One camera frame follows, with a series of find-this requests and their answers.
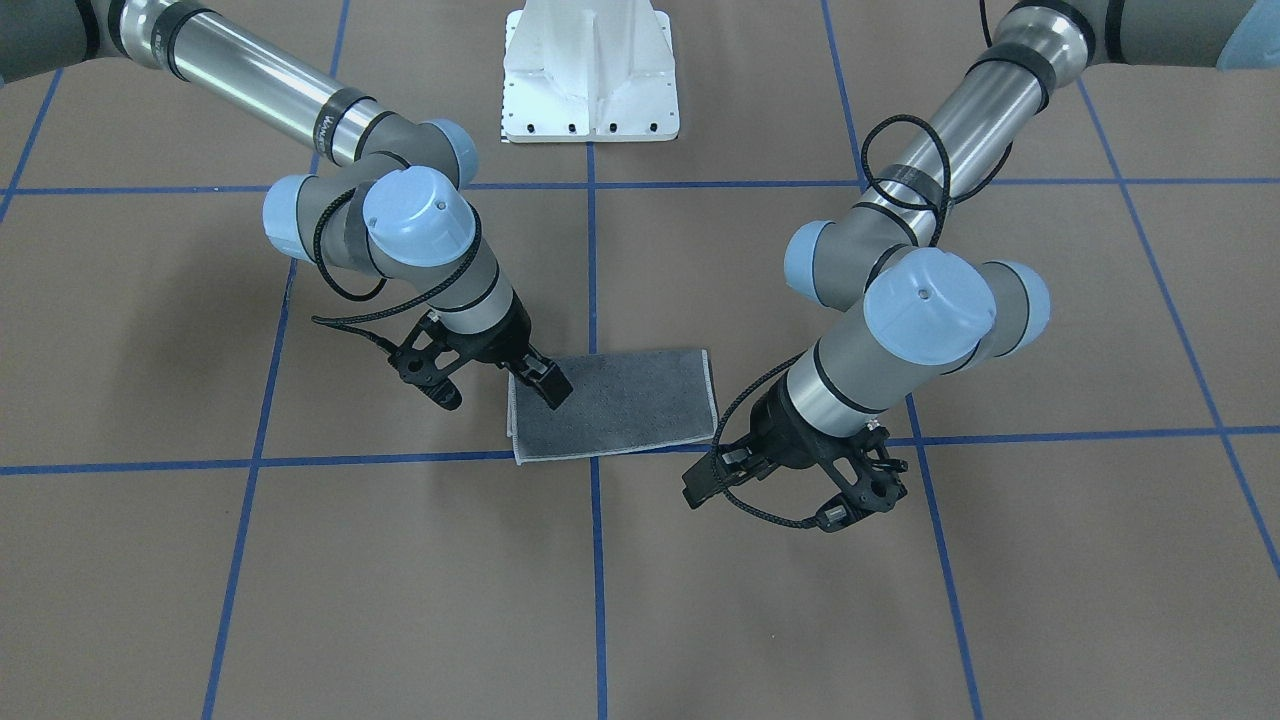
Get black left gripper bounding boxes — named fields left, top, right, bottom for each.
left=682, top=386, right=881, bottom=509

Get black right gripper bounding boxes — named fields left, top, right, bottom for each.
left=460, top=295, right=573, bottom=410

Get pink and grey towel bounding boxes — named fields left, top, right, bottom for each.
left=507, top=348, right=718, bottom=464

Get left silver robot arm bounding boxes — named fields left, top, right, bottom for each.
left=684, top=1, right=1277, bottom=532

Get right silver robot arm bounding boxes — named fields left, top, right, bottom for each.
left=1, top=1, right=572, bottom=410

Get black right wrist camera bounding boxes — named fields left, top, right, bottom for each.
left=388, top=315, right=468, bottom=411

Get black camera cable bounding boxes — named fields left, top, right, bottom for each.
left=708, top=0, right=1016, bottom=530
left=310, top=184, right=483, bottom=354

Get white pedestal column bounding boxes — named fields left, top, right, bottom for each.
left=500, top=1, right=681, bottom=143

